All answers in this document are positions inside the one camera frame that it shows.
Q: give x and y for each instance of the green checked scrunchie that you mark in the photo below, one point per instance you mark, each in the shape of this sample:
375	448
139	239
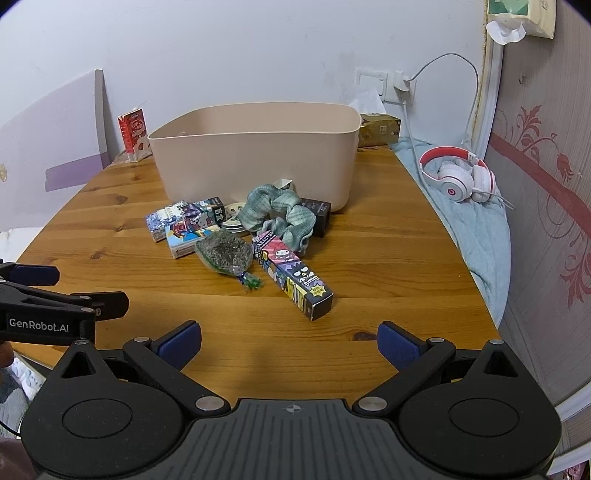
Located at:
277	207

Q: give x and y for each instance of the red milk carton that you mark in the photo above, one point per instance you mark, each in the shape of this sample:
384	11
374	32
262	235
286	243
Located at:
135	136

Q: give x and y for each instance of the small cartoon cat box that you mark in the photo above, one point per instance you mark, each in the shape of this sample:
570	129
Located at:
210	211

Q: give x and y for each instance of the long cartoon printed box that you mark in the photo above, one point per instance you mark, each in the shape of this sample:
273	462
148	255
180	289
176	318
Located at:
295	277

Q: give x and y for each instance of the light blue blanket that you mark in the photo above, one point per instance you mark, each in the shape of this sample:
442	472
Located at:
475	240

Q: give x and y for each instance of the small white box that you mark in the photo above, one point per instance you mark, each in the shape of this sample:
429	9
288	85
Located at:
284	183

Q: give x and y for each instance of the lavender board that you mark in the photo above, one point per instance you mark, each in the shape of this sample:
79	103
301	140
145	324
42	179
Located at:
55	134

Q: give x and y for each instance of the cartoon card box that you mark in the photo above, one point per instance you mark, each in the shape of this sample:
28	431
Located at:
187	237

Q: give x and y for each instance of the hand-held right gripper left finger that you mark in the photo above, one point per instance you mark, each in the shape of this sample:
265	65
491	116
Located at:
181	344

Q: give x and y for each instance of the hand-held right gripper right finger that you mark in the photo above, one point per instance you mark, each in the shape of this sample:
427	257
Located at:
398	346

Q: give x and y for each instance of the wall tissue holder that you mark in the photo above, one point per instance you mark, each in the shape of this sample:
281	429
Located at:
521	16

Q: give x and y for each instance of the clear bag of green beads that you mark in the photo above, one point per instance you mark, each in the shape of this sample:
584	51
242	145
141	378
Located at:
224	254

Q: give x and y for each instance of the blue white patterned box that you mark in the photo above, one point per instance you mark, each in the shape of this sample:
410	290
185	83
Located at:
166	220

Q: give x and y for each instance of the golden tissue box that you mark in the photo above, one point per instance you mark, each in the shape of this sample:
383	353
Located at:
379	130

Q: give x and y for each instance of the white pink headphones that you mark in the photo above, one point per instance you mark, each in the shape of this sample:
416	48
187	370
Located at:
457	184

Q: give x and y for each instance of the white charger plug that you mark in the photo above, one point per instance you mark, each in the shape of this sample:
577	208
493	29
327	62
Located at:
402	87

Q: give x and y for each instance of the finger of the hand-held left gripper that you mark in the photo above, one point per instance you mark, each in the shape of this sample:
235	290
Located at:
111	304
34	275

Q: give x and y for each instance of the beige plastic storage bin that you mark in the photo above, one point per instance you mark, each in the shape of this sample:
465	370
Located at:
249	161

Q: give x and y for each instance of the white wall socket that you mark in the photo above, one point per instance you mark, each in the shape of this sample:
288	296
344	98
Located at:
370	84

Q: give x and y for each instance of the grey patterned cloth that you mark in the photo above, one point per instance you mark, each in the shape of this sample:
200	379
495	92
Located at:
27	387

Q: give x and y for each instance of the small black box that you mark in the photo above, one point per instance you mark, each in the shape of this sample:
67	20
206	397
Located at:
318	214

